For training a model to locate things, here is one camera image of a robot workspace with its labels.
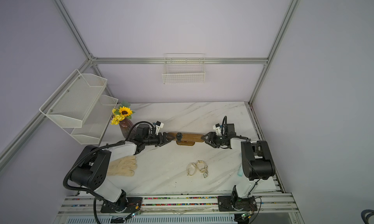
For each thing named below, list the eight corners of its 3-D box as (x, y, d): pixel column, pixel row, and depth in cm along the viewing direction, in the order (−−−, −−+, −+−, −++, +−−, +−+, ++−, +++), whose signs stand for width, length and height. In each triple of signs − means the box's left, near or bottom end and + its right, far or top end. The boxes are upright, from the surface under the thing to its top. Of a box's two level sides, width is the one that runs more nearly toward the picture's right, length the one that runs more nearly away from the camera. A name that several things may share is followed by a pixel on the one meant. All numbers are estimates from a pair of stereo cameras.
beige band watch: (186, 175, 85) (186, 174, 84) (187, 164, 90) (186, 162, 88) (196, 175, 85) (196, 174, 84) (196, 164, 90) (196, 162, 88)
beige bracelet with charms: (205, 178, 84) (205, 177, 83) (194, 164, 90) (194, 163, 88) (211, 173, 86) (212, 171, 85) (200, 159, 92) (200, 158, 90)
